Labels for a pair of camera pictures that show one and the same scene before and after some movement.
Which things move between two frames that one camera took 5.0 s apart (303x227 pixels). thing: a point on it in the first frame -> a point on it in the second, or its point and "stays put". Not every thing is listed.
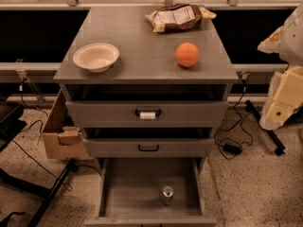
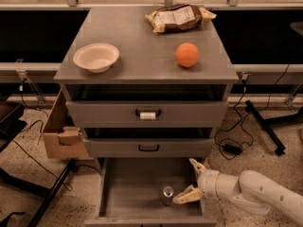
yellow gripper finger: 271,44 -> 191,194
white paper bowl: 97,57 stays put
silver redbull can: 168,195 stays put
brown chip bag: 175,17 stays put
